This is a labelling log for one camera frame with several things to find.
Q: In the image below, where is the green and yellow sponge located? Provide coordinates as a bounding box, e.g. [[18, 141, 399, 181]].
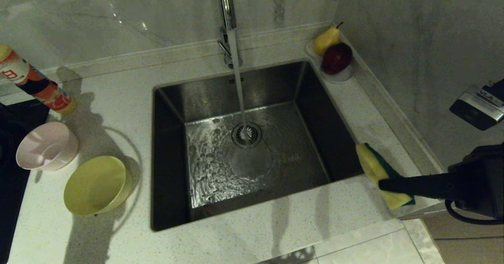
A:
[[355, 143, 416, 210]]

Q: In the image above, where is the pink plastic bowl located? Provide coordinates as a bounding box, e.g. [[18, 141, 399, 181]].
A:
[[15, 121, 80, 172]]

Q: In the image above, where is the orange white dish soap bottle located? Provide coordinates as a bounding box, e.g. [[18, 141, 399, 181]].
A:
[[0, 44, 78, 116]]

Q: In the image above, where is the stainless steel sink basin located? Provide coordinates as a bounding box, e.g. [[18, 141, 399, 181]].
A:
[[151, 61, 371, 231]]

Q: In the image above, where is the chrome faucet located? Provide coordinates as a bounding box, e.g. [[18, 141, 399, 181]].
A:
[[217, 0, 243, 70]]

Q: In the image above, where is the beige wooden cabinet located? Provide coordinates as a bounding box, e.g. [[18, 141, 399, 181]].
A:
[[421, 209, 504, 264]]

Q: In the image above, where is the small white fruit dish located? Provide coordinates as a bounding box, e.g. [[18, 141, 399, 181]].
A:
[[304, 40, 354, 84]]

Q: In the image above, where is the dark red apple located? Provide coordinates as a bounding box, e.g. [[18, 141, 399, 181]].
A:
[[321, 42, 353, 75]]

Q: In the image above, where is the round metal drain strainer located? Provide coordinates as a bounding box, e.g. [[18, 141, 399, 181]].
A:
[[232, 122, 263, 150]]

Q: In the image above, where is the yellow pear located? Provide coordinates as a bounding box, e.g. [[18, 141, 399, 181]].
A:
[[313, 22, 342, 57]]

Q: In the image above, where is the yellow plastic bowl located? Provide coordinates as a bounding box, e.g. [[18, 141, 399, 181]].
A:
[[63, 156, 133, 216]]

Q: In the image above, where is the black induction cooktop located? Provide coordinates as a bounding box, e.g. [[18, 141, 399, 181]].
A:
[[0, 100, 50, 264]]

